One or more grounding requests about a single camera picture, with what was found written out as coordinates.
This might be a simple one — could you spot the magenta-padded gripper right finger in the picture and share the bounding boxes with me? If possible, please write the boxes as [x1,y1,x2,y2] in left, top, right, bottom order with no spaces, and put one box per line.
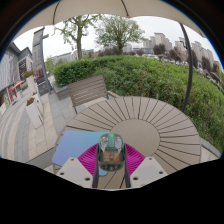
[123,143,169,189]

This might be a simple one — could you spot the leafy green tree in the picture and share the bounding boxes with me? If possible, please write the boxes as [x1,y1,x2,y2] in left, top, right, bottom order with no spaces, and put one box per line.
[94,14,146,55]

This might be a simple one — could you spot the grey sign pillar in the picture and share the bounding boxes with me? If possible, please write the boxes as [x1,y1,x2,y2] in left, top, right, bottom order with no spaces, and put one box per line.
[31,27,53,96]

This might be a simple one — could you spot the beige parasol canopy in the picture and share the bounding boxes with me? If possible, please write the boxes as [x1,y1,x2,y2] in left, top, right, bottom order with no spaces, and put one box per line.
[14,0,207,40]

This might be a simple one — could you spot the green hedge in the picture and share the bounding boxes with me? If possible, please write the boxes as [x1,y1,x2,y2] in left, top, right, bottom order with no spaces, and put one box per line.
[51,54,224,151]

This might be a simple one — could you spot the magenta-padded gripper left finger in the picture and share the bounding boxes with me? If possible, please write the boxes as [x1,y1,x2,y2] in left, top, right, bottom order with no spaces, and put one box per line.
[55,143,101,189]

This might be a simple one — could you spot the transparent green computer mouse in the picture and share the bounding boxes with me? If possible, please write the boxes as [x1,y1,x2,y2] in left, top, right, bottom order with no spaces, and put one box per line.
[96,133,127,173]

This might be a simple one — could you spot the dark curved parasol pole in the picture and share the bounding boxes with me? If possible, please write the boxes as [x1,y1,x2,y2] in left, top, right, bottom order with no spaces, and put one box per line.
[178,21,195,113]

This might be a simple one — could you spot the tall white flower planter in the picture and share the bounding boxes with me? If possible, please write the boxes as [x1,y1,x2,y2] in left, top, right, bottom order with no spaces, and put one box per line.
[22,70,37,96]
[24,96,45,130]

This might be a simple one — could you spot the grey storefront building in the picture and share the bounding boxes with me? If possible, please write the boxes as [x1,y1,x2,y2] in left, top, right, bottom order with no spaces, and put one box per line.
[0,41,34,116]

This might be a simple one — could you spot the blue mouse pad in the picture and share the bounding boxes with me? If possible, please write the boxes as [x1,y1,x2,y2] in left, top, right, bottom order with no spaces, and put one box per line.
[51,129,109,177]

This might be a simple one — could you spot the distant apartment buildings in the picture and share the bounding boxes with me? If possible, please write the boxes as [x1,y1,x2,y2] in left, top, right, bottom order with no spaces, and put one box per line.
[143,32,222,72]

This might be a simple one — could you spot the bare-trunk tree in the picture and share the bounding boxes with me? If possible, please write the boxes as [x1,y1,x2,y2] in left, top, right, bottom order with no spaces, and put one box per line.
[54,13,101,61]

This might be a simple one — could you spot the brown slatted chair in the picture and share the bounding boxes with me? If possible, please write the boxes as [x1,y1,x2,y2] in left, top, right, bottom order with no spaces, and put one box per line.
[67,74,118,114]

